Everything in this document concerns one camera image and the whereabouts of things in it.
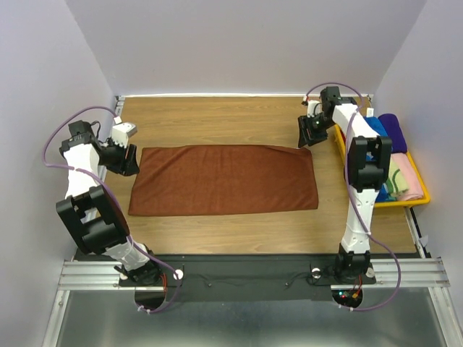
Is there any purple rolled towel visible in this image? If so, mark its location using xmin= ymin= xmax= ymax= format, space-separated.
xmin=378 ymin=113 xmax=408 ymax=153

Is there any pink rolled towel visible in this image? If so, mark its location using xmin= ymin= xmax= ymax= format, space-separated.
xmin=391 ymin=153 xmax=424 ymax=201

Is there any green cream patterned towel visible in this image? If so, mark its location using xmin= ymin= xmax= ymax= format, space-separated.
xmin=386 ymin=158 xmax=409 ymax=198

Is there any blue teal rolled towel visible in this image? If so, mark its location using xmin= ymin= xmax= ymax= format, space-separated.
xmin=375 ymin=184 xmax=396 ymax=203

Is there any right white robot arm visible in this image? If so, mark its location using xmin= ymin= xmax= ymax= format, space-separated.
xmin=298 ymin=100 xmax=391 ymax=282

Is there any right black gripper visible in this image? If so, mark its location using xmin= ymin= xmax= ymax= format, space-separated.
xmin=297 ymin=113 xmax=336 ymax=147

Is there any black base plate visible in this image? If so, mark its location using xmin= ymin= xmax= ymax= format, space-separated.
xmin=119 ymin=254 xmax=377 ymax=303

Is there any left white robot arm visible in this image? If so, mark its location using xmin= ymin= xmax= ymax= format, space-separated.
xmin=56 ymin=132 xmax=161 ymax=286

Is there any brown towel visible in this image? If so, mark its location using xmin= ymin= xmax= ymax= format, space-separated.
xmin=128 ymin=145 xmax=318 ymax=217

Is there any aluminium frame rail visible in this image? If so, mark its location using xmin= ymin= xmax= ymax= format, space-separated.
xmin=41 ymin=95 xmax=453 ymax=347

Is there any yellow plastic tray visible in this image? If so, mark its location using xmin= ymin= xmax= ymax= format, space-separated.
xmin=334 ymin=124 xmax=432 ymax=210

